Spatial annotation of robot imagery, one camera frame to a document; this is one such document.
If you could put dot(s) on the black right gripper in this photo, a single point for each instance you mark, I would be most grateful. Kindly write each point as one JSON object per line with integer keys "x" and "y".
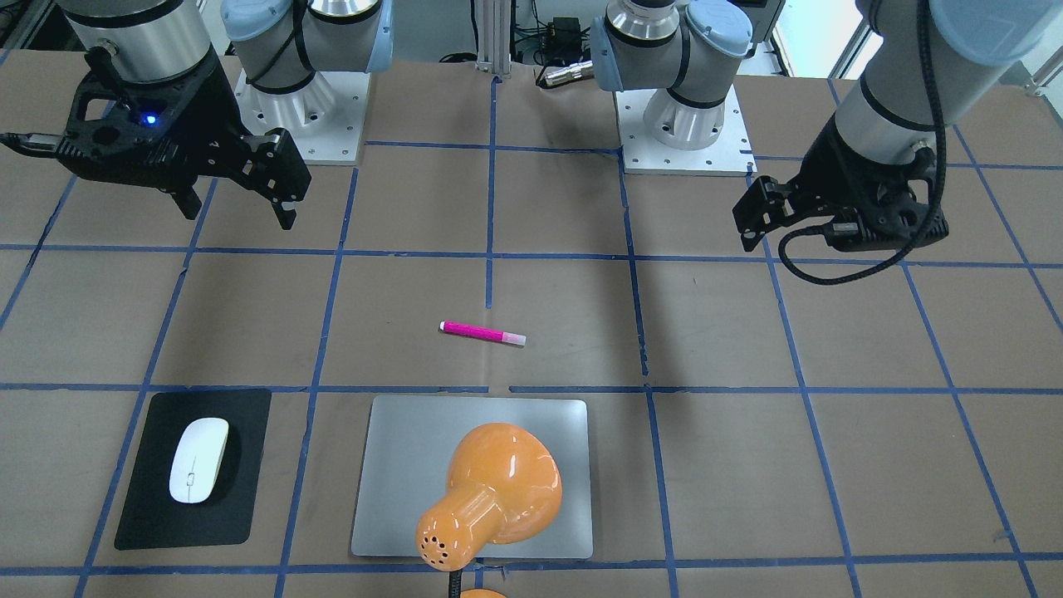
{"x": 203, "y": 112}

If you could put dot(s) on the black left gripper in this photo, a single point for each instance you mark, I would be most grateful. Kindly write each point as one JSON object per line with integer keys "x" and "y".
{"x": 824, "y": 163}

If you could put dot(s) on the white computer mouse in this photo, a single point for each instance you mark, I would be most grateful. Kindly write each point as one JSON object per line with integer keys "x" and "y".
{"x": 197, "y": 460}

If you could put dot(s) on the pink marker pen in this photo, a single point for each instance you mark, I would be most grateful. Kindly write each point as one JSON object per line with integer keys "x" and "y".
{"x": 484, "y": 334}

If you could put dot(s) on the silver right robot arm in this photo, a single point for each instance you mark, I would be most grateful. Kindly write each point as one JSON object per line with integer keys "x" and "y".
{"x": 281, "y": 44}

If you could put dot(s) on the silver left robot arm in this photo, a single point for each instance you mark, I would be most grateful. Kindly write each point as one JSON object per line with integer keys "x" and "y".
{"x": 914, "y": 76}

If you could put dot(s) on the black mousepad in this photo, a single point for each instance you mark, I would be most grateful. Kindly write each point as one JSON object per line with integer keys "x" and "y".
{"x": 150, "y": 519}

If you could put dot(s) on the silver metal cylinder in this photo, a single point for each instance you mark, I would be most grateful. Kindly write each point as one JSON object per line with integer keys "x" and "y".
{"x": 550, "y": 78}

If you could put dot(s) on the black electronics box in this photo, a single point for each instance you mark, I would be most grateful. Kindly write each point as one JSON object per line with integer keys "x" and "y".
{"x": 563, "y": 39}

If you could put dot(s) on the silver closed laptop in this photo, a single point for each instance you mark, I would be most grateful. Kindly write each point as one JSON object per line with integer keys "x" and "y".
{"x": 446, "y": 479}

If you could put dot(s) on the orange desk lamp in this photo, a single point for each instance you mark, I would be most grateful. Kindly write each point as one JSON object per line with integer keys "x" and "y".
{"x": 503, "y": 486}

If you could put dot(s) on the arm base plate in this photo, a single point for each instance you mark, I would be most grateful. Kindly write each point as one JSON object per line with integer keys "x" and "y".
{"x": 326, "y": 118}
{"x": 661, "y": 136}

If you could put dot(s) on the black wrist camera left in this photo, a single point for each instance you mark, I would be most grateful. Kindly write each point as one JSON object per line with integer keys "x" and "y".
{"x": 884, "y": 219}

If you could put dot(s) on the aluminium frame post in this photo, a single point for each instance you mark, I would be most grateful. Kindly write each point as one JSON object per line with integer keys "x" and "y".
{"x": 493, "y": 33}

